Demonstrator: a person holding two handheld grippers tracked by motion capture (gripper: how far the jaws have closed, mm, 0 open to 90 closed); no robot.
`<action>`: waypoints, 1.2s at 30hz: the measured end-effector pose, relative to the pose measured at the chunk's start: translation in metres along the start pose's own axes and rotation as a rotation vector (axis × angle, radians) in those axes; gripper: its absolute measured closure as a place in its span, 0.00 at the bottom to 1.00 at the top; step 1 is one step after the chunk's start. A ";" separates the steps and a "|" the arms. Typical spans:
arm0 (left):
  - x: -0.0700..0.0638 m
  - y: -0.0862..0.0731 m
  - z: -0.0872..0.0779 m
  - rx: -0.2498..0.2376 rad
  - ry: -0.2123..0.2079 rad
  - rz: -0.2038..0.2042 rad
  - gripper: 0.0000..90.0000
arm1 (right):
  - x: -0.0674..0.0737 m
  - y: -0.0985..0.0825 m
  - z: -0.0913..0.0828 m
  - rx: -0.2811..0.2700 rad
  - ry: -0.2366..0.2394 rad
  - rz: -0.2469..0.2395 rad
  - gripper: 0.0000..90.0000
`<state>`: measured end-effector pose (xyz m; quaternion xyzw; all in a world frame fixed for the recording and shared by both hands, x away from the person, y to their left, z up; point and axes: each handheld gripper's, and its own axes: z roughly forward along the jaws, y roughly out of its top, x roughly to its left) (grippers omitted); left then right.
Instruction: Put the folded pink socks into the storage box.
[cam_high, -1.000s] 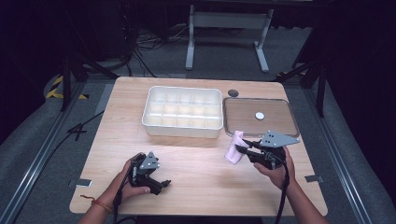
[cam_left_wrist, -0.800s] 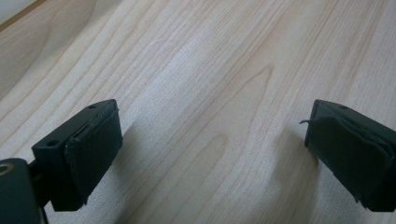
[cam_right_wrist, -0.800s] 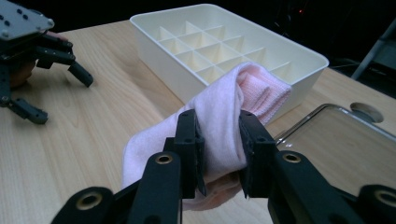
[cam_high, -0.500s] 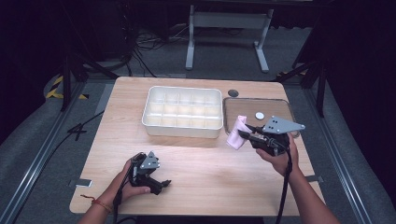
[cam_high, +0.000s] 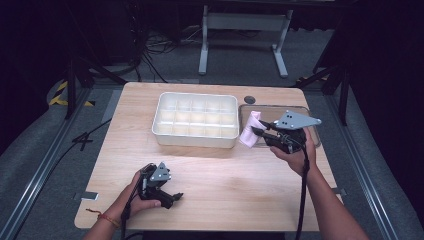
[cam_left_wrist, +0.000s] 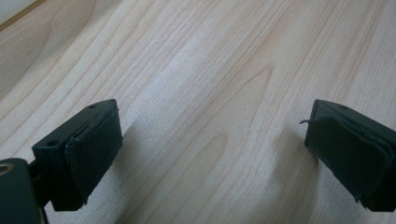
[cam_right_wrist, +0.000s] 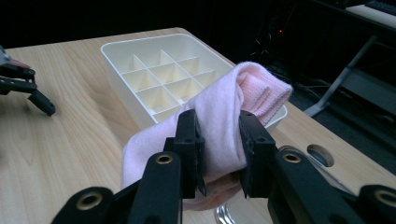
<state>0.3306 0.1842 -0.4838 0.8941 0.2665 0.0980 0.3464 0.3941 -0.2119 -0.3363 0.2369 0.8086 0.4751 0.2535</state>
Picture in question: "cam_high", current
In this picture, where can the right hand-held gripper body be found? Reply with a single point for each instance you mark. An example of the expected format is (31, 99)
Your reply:
(293, 121)

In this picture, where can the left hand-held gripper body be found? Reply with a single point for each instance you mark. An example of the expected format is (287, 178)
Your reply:
(158, 176)

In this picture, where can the pink sock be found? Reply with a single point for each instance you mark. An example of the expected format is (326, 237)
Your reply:
(248, 133)

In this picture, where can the white divided storage box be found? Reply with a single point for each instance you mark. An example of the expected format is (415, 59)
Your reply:
(196, 120)

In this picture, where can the person's left hand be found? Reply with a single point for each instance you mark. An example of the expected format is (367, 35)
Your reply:
(136, 203)

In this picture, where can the person's right hand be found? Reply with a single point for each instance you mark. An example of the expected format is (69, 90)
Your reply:
(296, 160)

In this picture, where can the clear box lid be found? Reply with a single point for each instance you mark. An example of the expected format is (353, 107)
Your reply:
(273, 111)

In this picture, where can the dark round table grommet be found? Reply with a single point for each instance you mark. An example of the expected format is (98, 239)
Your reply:
(249, 99)

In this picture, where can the black metal stand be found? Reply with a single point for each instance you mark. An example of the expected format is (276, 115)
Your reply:
(71, 86)
(343, 90)

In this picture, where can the grey tape piece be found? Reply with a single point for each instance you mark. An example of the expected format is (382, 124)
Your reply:
(340, 191)

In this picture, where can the aluminium floor rail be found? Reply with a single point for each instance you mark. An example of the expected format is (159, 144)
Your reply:
(36, 180)
(363, 173)

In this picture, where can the white metal stand frame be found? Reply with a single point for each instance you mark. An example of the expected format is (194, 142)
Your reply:
(245, 21)

